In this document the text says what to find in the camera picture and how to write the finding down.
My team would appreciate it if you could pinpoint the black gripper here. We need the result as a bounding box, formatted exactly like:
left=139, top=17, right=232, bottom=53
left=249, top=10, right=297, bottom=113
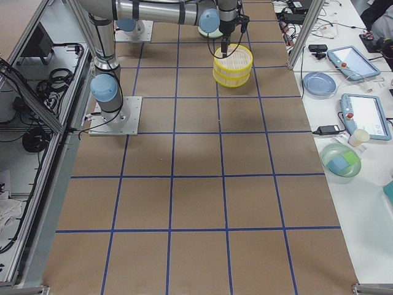
left=219, top=10, right=249, bottom=58

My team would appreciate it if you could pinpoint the yellow steamer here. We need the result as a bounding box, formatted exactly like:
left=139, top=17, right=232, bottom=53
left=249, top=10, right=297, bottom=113
left=213, top=44, right=253, bottom=77

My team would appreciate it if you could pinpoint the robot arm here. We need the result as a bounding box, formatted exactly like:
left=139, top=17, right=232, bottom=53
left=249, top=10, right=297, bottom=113
left=79, top=1, right=249, bottom=122

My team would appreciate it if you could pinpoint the light green plate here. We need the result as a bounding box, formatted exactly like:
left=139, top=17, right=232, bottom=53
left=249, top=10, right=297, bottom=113
left=198, top=26, right=223, bottom=39

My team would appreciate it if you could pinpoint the black webcam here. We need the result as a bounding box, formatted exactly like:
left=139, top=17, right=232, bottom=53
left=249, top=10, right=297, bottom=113
left=308, top=44, right=328, bottom=60

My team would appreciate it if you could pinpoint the blue plate on desk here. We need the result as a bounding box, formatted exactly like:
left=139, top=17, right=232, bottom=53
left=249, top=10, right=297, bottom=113
left=303, top=72, right=337, bottom=96

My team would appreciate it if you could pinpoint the teach pendant far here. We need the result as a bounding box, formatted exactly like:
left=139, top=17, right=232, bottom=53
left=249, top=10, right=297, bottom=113
left=327, top=45, right=381, bottom=81

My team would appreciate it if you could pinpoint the teach pendant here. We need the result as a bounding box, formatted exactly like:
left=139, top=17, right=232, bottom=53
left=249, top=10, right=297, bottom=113
left=327, top=45, right=381, bottom=81
left=340, top=93, right=392, bottom=141

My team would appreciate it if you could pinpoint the black power adapter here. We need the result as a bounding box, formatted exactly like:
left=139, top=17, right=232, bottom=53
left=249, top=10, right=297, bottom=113
left=313, top=125, right=341, bottom=136

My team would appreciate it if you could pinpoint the teach pendant near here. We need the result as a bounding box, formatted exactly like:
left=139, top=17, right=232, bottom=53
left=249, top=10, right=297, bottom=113
left=340, top=93, right=392, bottom=141

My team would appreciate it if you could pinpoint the paper cup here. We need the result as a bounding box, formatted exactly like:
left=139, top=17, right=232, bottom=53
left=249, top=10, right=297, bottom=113
left=348, top=129, right=370, bottom=147

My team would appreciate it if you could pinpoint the green bowl with blocks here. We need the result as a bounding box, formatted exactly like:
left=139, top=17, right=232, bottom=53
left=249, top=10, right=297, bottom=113
left=321, top=144, right=362, bottom=178

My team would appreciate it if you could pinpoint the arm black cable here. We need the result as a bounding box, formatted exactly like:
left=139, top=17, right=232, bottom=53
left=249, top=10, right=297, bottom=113
left=206, top=15, right=252, bottom=59

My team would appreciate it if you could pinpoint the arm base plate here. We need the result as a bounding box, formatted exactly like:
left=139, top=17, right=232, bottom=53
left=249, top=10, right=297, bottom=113
left=88, top=96, right=142, bottom=136
left=115, top=18, right=154, bottom=43

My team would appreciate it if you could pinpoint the aluminium frame post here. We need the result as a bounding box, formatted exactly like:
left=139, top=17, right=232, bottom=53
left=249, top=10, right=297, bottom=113
left=287, top=0, right=325, bottom=70

